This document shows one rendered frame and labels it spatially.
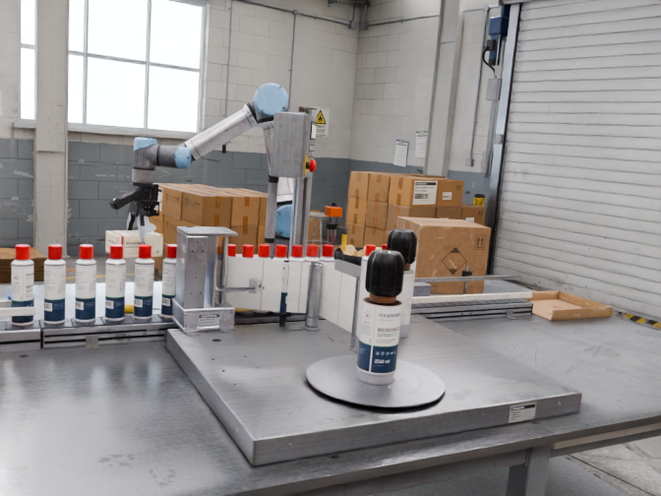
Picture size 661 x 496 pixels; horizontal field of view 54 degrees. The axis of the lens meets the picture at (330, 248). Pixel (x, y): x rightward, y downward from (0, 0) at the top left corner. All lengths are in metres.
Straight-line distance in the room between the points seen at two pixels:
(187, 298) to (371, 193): 4.51
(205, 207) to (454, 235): 3.16
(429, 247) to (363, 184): 3.73
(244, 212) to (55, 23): 2.88
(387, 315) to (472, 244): 1.23
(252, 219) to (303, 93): 3.26
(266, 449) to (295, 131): 1.03
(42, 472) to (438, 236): 1.71
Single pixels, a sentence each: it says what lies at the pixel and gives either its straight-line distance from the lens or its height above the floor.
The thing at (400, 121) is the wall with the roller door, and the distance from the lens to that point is 8.29.
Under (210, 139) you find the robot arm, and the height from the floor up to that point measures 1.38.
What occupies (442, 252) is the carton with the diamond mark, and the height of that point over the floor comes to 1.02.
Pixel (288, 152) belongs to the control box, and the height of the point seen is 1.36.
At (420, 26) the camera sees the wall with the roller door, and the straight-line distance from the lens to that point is 8.28.
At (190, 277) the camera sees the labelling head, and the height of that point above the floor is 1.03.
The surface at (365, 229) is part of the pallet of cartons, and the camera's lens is 6.18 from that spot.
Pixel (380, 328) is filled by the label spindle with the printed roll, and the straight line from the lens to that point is 1.39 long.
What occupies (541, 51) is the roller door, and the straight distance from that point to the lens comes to 6.91.
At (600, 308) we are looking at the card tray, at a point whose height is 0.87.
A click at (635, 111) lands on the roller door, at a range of 6.29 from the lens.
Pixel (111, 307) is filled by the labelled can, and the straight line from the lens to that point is 1.82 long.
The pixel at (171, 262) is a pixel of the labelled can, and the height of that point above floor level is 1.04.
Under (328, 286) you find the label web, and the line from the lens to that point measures 1.77.
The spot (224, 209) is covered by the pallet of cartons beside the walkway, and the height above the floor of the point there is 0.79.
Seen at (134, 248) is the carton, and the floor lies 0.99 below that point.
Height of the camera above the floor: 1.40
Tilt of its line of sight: 9 degrees down
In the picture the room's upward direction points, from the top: 5 degrees clockwise
